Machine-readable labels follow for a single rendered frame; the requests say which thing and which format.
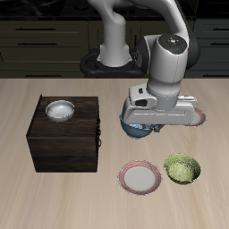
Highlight dark wooden cabinet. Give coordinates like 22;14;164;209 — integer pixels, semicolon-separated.
25;94;104;174

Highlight green bowl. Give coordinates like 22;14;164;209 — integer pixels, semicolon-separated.
164;153;202;185

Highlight white bowl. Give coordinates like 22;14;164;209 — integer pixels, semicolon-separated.
45;99;76;123

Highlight red rimmed white plate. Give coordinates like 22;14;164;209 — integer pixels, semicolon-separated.
182;106;207;128
117;160;162;196

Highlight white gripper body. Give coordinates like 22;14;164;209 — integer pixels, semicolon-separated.
122;94;199;127

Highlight blue bowl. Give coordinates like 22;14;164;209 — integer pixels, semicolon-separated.
119;114;157;140

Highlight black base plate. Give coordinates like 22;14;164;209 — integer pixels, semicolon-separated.
79;48;147;75

